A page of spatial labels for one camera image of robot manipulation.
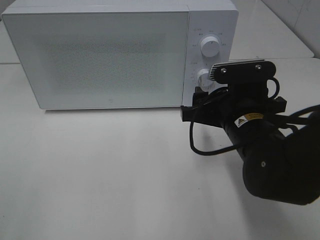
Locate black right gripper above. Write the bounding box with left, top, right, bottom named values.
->
left=181, top=82, right=287, bottom=128

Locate white microwave knob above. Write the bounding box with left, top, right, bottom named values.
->
left=200, top=35, right=221, bottom=58
left=195, top=68, right=214, bottom=92

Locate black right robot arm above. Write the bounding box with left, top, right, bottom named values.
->
left=181, top=83, right=320, bottom=205

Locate white microwave oven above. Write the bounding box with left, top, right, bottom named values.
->
left=1, top=0, right=239, bottom=110

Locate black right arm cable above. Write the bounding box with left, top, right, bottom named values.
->
left=188, top=76, right=320, bottom=157

